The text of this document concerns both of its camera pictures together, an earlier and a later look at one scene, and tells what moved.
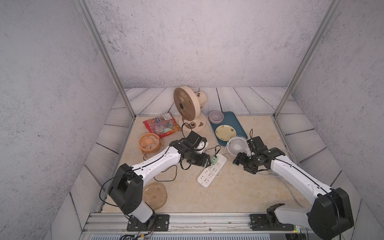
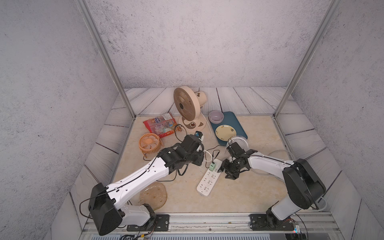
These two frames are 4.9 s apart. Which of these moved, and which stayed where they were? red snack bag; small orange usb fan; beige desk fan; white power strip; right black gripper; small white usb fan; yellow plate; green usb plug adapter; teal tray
Moved: right black gripper; white power strip; green usb plug adapter
Stayed: small white usb fan; yellow plate; beige desk fan; small orange usb fan; red snack bag; teal tray
